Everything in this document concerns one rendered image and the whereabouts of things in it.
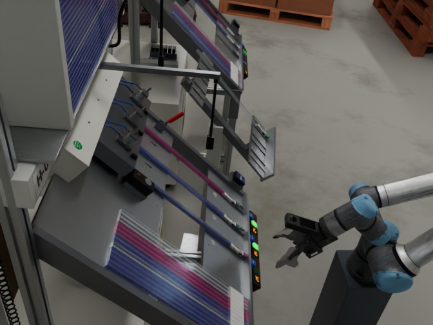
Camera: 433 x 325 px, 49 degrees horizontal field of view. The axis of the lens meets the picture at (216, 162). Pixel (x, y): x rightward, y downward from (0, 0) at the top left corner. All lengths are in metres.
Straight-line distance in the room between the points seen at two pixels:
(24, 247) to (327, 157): 2.60
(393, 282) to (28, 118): 1.22
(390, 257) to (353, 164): 1.73
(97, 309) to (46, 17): 1.01
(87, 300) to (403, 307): 1.60
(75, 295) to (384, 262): 1.01
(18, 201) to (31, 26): 0.31
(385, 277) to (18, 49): 1.28
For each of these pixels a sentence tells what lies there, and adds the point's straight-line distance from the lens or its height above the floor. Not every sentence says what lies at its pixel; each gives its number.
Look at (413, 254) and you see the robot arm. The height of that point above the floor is 0.82.
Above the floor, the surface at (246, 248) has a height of 0.73.
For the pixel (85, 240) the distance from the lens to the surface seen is 1.15.
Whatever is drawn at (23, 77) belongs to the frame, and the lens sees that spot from 0.96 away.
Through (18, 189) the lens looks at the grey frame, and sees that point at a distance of 0.93.
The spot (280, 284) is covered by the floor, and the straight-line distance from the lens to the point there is 2.51.
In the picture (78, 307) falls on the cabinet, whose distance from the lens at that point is 1.64.
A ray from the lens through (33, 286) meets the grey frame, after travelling 1.13.
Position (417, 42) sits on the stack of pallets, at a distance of 5.09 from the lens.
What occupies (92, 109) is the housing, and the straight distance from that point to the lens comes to 1.29.
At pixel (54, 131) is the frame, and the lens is 1.00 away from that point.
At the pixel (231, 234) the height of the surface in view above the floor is 0.76.
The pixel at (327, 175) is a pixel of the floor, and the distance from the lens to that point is 3.21.
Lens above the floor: 1.96
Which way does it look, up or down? 39 degrees down
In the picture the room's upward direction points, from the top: 6 degrees clockwise
